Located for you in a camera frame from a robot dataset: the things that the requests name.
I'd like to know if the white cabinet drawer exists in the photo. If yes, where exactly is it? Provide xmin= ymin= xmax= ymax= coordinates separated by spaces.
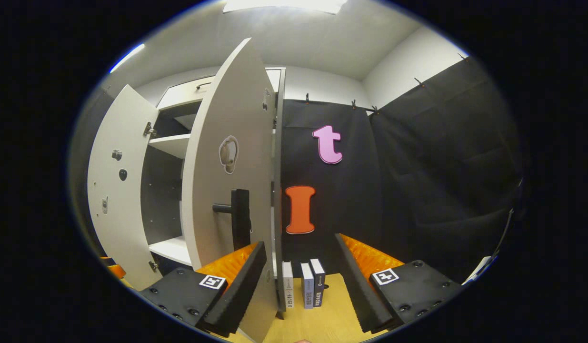
xmin=157 ymin=68 xmax=281 ymax=111

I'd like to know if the ceiling light panel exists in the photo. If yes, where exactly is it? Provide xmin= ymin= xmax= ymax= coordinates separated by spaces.
xmin=109 ymin=44 xmax=146 ymax=73
xmin=222 ymin=0 xmax=348 ymax=14

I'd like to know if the dark purple book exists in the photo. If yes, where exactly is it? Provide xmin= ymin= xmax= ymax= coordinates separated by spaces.
xmin=310 ymin=259 xmax=326 ymax=307

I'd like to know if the white cabinet door black handle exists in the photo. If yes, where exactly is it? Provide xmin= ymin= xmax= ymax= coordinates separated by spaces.
xmin=181 ymin=38 xmax=281 ymax=343

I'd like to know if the white cabinet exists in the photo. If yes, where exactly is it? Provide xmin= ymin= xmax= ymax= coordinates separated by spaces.
xmin=140 ymin=68 xmax=287 ymax=314

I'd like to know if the white cabinet shelf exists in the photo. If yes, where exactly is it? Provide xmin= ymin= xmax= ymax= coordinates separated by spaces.
xmin=149 ymin=133 xmax=192 ymax=160
xmin=149 ymin=236 xmax=195 ymax=266

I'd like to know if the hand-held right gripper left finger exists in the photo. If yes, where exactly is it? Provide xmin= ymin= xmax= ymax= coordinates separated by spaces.
xmin=140 ymin=241 xmax=267 ymax=338

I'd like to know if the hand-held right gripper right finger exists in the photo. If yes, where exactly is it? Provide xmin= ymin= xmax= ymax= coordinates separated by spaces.
xmin=333 ymin=232 xmax=463 ymax=334

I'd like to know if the white book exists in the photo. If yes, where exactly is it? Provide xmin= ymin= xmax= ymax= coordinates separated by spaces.
xmin=281 ymin=261 xmax=294 ymax=310

